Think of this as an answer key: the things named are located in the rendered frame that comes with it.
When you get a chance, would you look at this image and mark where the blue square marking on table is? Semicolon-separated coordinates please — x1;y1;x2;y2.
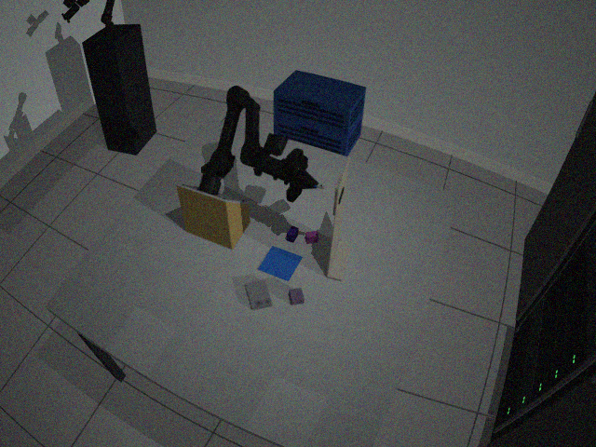
258;246;303;281

